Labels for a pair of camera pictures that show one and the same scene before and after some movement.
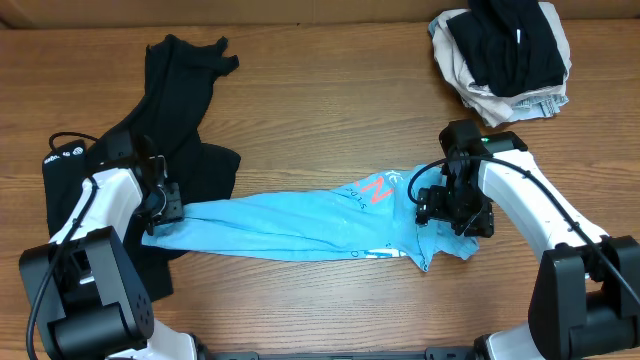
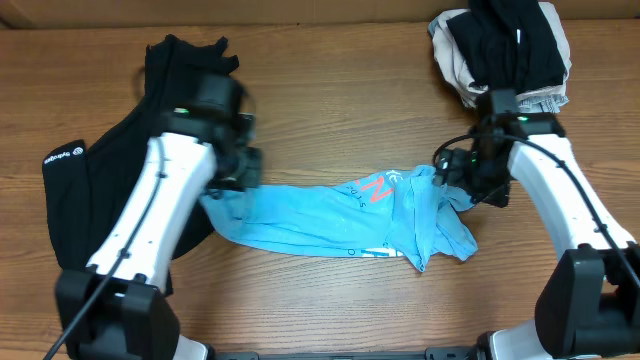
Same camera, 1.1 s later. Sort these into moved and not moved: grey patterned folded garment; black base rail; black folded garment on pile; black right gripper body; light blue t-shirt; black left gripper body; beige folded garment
Moved: black left gripper body; black right gripper body; light blue t-shirt
Not moved: beige folded garment; grey patterned folded garment; black base rail; black folded garment on pile
